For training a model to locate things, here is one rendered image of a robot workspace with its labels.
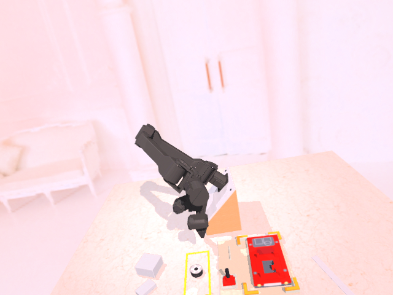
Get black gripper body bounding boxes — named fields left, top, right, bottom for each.
left=187, top=202, right=209, bottom=230

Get black and white toy wheel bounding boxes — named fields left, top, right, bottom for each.
left=190, top=264, right=203, bottom=278

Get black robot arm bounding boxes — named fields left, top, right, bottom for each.
left=134, top=124, right=228, bottom=214

